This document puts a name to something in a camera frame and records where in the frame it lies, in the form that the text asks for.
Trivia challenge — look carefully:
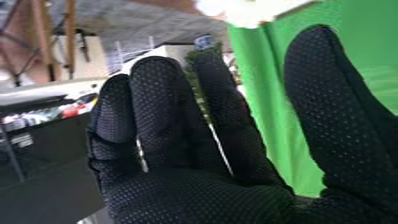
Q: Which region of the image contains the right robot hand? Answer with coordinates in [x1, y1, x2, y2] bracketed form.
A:
[85, 25, 398, 224]

